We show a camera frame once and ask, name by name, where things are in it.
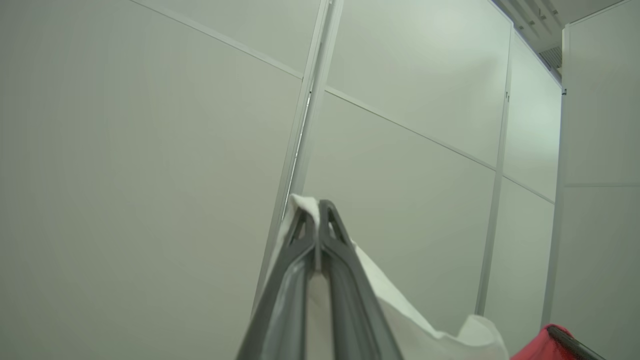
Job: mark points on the red and white shirt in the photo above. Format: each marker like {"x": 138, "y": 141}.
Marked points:
{"x": 425, "y": 335}

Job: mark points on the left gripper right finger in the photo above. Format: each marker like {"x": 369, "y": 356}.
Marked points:
{"x": 355, "y": 310}

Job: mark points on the grey partition post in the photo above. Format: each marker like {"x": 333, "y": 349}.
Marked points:
{"x": 306, "y": 150}
{"x": 292, "y": 150}

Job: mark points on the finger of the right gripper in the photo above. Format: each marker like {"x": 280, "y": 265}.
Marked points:
{"x": 575, "y": 347}

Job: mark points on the pale partition frame post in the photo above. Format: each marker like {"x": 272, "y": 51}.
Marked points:
{"x": 559, "y": 200}
{"x": 496, "y": 200}

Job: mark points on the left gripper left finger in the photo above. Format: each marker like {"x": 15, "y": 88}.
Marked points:
{"x": 280, "y": 310}

